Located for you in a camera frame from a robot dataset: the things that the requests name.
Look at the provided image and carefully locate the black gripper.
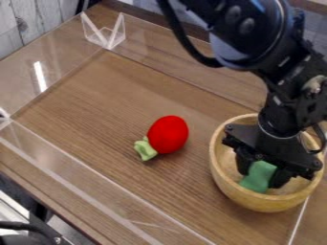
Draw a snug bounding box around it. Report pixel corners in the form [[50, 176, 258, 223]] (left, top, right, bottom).
[[223, 123, 323, 189]]

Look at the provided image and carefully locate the green rectangular block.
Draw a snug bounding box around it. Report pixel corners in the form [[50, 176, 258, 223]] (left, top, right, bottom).
[[239, 161, 278, 193]]

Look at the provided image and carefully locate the brown wooden bowl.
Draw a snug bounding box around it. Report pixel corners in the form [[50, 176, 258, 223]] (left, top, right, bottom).
[[210, 113, 326, 212]]

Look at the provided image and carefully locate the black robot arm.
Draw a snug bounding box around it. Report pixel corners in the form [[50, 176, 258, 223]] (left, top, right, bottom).
[[157, 0, 327, 189]]

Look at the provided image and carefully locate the red plush strawberry toy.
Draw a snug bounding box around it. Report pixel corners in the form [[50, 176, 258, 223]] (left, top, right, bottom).
[[134, 115, 190, 161]]

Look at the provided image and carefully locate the clear acrylic enclosure wall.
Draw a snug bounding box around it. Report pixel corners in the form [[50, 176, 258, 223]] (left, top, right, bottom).
[[0, 11, 327, 245]]

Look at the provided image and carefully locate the black metal bracket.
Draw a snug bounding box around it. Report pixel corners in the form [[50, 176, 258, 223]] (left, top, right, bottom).
[[28, 213, 74, 245]]

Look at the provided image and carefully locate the black cable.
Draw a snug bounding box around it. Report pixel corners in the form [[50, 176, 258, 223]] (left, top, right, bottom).
[[0, 220, 36, 238]]

